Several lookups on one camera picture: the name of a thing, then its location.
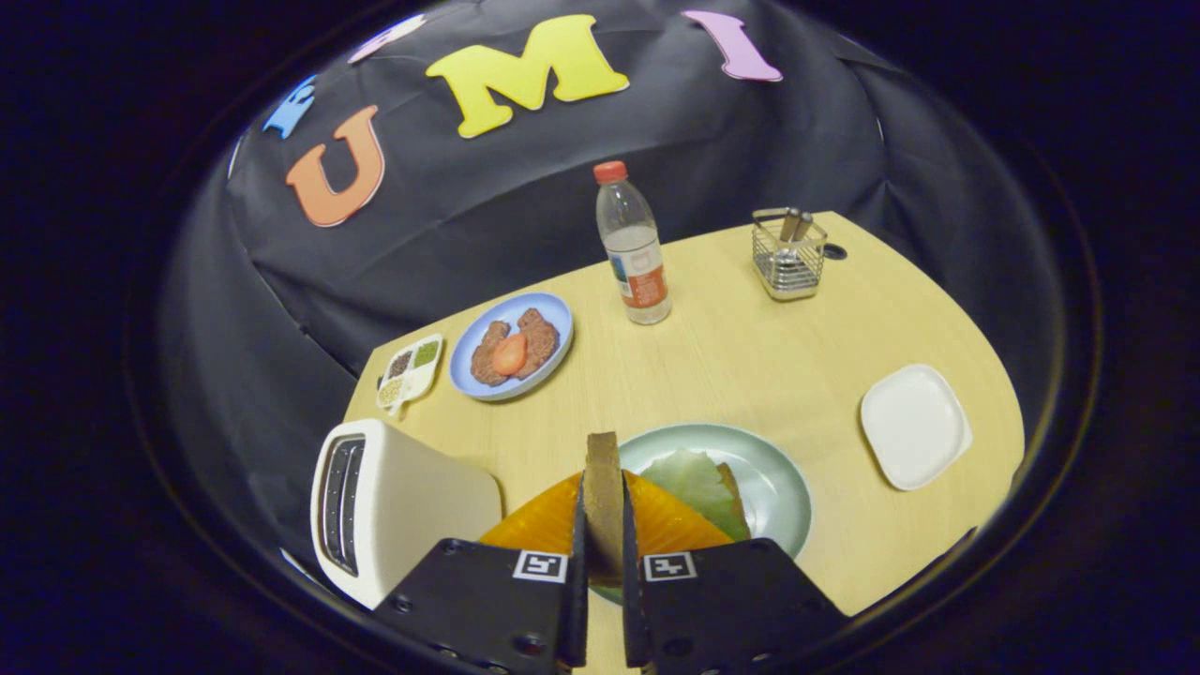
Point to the brown bread slice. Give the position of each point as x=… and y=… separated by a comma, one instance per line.
x=605, y=506

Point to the white square plate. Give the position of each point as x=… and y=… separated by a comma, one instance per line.
x=914, y=427

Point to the clear water bottle red cap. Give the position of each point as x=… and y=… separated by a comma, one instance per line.
x=637, y=272

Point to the white toaster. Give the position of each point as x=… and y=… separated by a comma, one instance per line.
x=422, y=497

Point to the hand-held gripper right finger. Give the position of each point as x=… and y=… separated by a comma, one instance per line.
x=633, y=609

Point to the green lettuce leaf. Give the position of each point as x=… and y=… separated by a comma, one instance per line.
x=694, y=487

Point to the white condiment tray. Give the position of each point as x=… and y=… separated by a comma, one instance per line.
x=410, y=386

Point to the toast slice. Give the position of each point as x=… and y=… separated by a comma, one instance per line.
x=733, y=489

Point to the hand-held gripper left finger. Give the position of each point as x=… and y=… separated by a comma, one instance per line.
x=577, y=609

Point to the pale green round plate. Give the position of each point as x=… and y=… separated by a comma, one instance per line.
x=769, y=487

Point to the blue round plate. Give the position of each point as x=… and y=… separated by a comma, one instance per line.
x=487, y=389

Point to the brown meat patty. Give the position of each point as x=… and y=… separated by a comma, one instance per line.
x=539, y=342
x=483, y=361

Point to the red tomato slice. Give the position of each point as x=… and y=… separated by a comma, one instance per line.
x=510, y=354

